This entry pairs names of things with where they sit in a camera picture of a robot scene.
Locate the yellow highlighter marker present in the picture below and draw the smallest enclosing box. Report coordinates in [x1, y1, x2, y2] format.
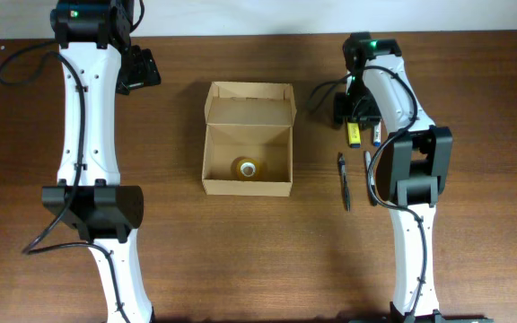
[346, 122, 361, 148]

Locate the blue whiteboard marker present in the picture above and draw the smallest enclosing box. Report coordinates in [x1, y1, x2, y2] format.
[372, 123, 381, 147]

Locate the black ballpoint pen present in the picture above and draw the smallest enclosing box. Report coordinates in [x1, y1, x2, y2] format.
[337, 153, 351, 212]

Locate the brown cardboard box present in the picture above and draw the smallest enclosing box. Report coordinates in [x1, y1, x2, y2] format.
[202, 82, 297, 197]

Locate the yellow clear tape roll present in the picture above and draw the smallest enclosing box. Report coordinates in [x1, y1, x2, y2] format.
[231, 156, 266, 181]

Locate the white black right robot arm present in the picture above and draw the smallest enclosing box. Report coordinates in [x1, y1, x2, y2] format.
[339, 32, 453, 322]

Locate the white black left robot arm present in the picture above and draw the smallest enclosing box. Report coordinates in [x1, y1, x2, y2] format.
[42, 1, 161, 322]

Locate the black permanent marker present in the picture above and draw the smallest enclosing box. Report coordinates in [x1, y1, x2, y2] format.
[364, 151, 377, 206]

